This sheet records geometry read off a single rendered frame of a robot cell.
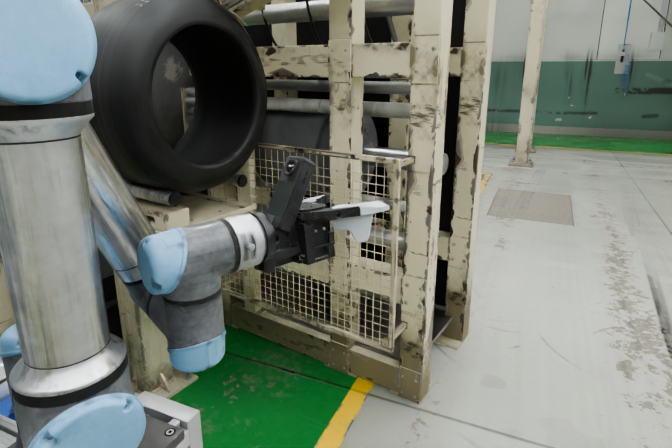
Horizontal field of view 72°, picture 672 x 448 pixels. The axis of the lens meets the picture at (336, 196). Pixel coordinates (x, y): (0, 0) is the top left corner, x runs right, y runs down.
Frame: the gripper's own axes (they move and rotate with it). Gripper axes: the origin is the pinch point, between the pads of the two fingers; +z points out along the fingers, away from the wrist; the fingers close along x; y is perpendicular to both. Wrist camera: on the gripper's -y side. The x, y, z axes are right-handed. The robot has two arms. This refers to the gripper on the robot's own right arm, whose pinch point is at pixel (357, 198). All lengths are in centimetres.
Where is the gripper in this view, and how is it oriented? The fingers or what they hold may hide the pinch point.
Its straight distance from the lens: 78.3
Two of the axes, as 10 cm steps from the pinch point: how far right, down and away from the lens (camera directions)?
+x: 6.4, 0.7, -7.7
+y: 0.9, 9.8, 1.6
